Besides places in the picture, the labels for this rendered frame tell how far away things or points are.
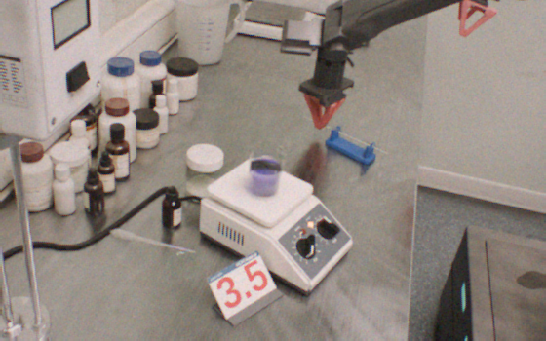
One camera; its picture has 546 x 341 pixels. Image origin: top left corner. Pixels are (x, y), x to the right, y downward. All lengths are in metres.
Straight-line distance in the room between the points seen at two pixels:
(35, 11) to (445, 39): 2.00
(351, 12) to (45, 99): 0.70
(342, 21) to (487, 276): 0.85
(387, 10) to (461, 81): 1.41
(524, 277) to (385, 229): 0.71
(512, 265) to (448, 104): 0.87
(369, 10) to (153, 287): 0.53
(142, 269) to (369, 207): 0.40
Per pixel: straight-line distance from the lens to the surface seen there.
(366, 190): 1.08
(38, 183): 0.96
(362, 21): 0.98
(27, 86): 0.37
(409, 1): 0.92
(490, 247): 1.71
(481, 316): 1.51
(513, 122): 2.42
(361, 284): 0.90
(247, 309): 0.83
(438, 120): 2.40
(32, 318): 0.60
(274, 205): 0.86
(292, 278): 0.85
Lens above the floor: 1.36
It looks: 32 degrees down
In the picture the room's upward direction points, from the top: 8 degrees clockwise
